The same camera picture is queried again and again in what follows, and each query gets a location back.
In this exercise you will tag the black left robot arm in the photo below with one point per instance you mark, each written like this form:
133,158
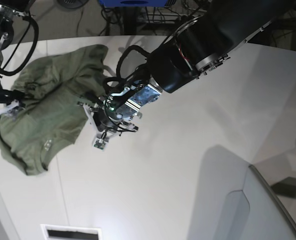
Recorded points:
198,45

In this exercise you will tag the grey monitor edge panel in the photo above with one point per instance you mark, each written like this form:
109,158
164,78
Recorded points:
276,201

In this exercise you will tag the white label plate with slot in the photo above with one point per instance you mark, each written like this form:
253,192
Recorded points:
60,232

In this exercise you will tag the blue bin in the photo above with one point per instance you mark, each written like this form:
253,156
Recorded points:
133,3

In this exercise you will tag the green t-shirt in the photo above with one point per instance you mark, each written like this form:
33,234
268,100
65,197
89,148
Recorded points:
51,118

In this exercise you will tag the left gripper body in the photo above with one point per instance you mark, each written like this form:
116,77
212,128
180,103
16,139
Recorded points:
122,102

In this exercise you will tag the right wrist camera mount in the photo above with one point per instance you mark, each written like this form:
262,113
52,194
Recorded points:
8,109

